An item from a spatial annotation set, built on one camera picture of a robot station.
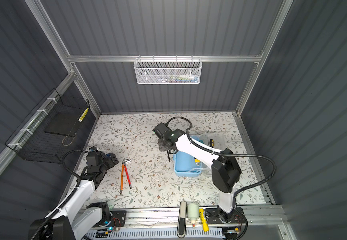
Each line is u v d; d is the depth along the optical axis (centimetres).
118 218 73
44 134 72
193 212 69
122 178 87
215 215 72
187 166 90
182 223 71
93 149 76
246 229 68
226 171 48
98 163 67
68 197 49
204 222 71
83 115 81
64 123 77
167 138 64
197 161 85
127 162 94
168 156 83
